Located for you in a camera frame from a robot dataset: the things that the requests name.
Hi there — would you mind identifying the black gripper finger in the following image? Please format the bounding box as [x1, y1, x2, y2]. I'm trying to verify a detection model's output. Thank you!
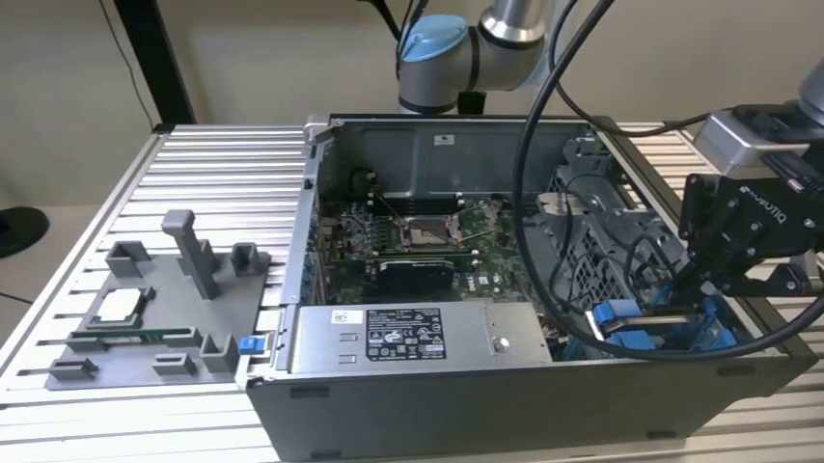
[662, 172, 733, 313]
[715, 258, 816, 298]

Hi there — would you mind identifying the light blue disk wire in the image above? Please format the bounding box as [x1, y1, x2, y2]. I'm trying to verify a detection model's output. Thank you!
[646, 281, 679, 315]

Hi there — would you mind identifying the hard disk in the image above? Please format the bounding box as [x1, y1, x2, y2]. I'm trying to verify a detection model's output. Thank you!
[588, 295, 743, 361]

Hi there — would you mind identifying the black RAM slot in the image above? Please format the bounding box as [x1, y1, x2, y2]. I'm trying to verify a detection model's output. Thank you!
[378, 193, 465, 216]

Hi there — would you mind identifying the grey perforated drive cage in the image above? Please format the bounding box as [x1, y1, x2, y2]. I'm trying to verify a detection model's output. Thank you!
[520, 165, 691, 311]

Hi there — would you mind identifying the green motherboard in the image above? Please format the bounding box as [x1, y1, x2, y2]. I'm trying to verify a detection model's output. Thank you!
[313, 191, 550, 308]

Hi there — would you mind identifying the metal socket cover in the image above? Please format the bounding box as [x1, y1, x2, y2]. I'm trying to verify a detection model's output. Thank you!
[449, 200, 505, 243]

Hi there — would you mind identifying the CPU socket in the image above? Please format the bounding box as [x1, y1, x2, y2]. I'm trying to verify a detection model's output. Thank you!
[399, 215, 462, 250]

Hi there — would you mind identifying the black graphics card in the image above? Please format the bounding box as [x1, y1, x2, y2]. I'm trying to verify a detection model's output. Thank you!
[371, 258, 455, 293]

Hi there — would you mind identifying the thin metal locking lever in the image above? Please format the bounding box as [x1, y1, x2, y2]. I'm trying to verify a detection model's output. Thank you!
[377, 193, 409, 222]

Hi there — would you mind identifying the open black PC case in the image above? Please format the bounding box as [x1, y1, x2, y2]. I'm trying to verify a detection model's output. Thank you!
[246, 113, 819, 460]

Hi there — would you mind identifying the silver power supply unit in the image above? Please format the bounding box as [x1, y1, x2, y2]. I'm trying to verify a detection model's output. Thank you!
[282, 301, 556, 376]

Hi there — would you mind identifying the grey parts rack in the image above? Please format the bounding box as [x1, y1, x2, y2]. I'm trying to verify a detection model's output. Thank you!
[44, 208, 275, 392]

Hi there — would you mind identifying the green RAM stick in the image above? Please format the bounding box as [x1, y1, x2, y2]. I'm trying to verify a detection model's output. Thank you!
[78, 327, 195, 341]

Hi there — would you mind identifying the silver CPU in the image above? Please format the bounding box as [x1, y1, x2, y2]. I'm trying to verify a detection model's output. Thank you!
[90, 290, 147, 325]

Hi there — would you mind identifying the black round stand base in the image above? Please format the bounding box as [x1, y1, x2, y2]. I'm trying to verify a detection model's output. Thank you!
[0, 205, 52, 259]

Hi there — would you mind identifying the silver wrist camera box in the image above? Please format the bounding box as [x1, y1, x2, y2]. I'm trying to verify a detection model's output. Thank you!
[691, 107, 816, 178]

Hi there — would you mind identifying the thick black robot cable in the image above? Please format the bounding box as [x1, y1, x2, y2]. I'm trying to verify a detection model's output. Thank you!
[517, 0, 824, 364]

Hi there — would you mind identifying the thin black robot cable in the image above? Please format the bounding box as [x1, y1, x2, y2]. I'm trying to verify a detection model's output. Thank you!
[546, 0, 717, 139]

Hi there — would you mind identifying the black cable bundle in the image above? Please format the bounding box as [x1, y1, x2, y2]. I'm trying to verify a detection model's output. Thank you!
[363, 0, 431, 38]

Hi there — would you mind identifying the black upright frame post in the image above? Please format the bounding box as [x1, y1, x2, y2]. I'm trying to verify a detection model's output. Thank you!
[112, 0, 198, 126]

